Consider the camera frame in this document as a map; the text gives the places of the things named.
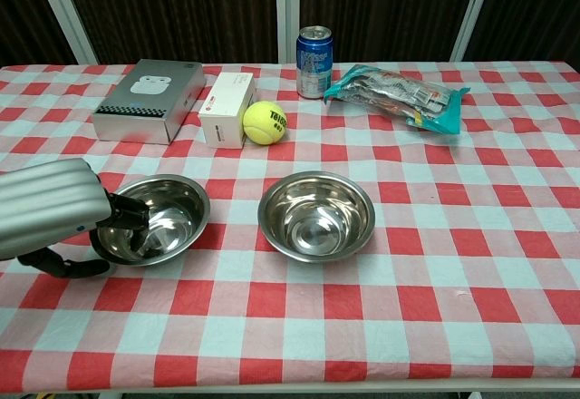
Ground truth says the teal snack packet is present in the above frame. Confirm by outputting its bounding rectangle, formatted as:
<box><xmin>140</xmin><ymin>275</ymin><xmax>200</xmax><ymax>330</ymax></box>
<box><xmin>323</xmin><ymin>63</ymin><xmax>471</xmax><ymax>136</ymax></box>

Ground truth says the silver earbuds box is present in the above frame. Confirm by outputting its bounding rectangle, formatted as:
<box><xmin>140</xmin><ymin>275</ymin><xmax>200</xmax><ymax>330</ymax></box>
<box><xmin>92</xmin><ymin>58</ymin><xmax>208</xmax><ymax>146</ymax></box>

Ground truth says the red white checkered tablecloth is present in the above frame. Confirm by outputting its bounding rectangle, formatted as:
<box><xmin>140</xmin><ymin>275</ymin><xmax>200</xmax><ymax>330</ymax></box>
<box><xmin>0</xmin><ymin>61</ymin><xmax>580</xmax><ymax>394</ymax></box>

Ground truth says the small white carton box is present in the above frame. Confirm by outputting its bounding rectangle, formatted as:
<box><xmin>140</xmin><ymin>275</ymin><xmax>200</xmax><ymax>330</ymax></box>
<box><xmin>198</xmin><ymin>72</ymin><xmax>257</xmax><ymax>150</ymax></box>

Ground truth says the white partition post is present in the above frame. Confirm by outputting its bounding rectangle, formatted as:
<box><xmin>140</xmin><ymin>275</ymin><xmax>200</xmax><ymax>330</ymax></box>
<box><xmin>275</xmin><ymin>0</ymin><xmax>301</xmax><ymax>63</ymax></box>
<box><xmin>31</xmin><ymin>0</ymin><xmax>100</xmax><ymax>65</ymax></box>
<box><xmin>450</xmin><ymin>0</ymin><xmax>498</xmax><ymax>63</ymax></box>

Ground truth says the blue soda can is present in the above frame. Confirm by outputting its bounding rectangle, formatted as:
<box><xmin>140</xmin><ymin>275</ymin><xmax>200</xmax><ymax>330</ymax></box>
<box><xmin>295</xmin><ymin>25</ymin><xmax>334</xmax><ymax>100</ymax></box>

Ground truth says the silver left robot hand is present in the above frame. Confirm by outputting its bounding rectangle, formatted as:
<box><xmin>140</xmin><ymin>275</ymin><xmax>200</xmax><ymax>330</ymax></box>
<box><xmin>0</xmin><ymin>157</ymin><xmax>151</xmax><ymax>280</ymax></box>

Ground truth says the yellow tennis ball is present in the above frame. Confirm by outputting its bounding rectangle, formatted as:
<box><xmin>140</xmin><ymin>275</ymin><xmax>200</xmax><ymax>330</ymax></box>
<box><xmin>242</xmin><ymin>101</ymin><xmax>289</xmax><ymax>146</ymax></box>

